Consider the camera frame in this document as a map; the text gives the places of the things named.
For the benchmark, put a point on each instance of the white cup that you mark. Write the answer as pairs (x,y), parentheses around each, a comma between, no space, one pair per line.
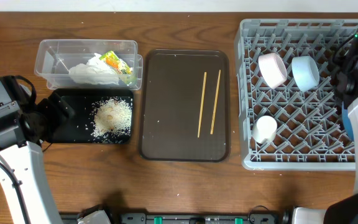
(264,129)

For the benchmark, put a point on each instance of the grey dishwasher rack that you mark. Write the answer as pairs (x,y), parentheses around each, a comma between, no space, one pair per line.
(310,134)

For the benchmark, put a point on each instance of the light blue bowl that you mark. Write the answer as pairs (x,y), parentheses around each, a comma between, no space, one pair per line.
(305,72)

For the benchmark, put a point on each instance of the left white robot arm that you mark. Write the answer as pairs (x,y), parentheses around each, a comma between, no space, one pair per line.
(23,128)

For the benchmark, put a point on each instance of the dark brown tray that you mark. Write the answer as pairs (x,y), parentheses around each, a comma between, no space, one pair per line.
(171,106)

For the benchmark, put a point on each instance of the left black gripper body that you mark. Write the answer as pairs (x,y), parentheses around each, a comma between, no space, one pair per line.
(48,117)

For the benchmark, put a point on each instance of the rice food waste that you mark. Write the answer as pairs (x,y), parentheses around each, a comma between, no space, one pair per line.
(112,120)

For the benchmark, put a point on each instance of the black plastic bin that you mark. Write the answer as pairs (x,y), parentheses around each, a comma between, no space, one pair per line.
(81,100)

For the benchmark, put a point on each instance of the yellow green snack wrapper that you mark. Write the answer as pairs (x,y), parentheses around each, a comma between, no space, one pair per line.
(111,59)

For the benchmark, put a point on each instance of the clear plastic bin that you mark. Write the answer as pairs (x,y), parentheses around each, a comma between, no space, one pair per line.
(56,56)

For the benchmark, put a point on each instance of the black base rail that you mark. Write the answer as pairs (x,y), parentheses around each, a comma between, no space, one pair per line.
(258,215)

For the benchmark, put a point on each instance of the white tissue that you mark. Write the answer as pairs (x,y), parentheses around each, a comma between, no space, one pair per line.
(94,72)

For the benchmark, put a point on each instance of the dark blue plate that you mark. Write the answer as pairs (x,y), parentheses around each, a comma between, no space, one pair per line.
(347,123)

